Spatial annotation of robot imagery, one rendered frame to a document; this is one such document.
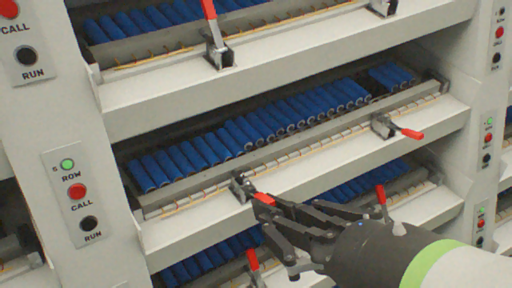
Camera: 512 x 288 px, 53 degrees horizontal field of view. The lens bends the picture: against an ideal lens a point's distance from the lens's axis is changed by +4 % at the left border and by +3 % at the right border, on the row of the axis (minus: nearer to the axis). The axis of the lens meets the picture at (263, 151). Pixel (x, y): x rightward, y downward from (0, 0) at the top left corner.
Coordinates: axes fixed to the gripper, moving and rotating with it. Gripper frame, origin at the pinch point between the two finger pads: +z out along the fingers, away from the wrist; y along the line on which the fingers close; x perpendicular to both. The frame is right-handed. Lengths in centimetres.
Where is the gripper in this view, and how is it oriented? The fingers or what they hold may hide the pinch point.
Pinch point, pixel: (274, 212)
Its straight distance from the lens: 63.6
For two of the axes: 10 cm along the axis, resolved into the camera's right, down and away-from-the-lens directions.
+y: 8.4, -3.4, 4.2
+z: -4.9, -1.4, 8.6
